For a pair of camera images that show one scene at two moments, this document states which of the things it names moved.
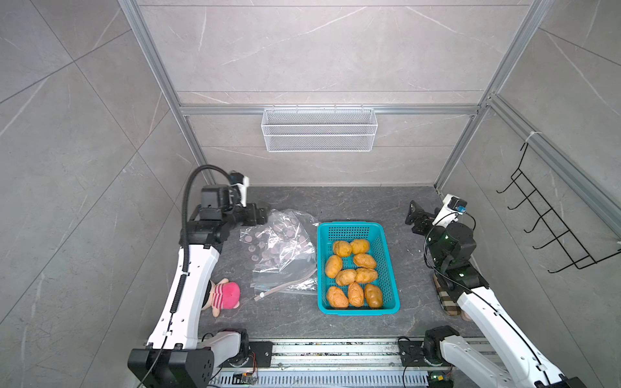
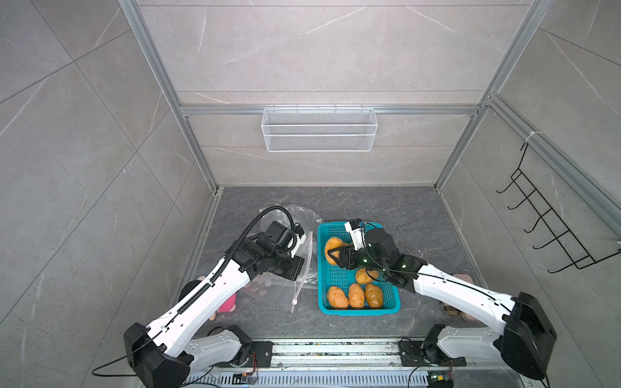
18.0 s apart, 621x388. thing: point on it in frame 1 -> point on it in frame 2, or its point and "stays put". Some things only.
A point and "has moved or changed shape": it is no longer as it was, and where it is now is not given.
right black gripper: x=427 y=221 -> x=346 y=252
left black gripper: x=251 y=218 -> x=297 y=262
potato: x=334 y=264 -> x=332 y=243
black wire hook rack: x=576 y=250 stays put
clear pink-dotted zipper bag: x=282 y=253 has moved or changed shape
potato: x=373 y=296 stays put
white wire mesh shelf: x=316 y=130 stays put
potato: x=365 y=276 stays put
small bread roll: x=355 y=295 stays put
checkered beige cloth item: x=449 y=303 stays put
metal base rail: x=335 y=364 stays put
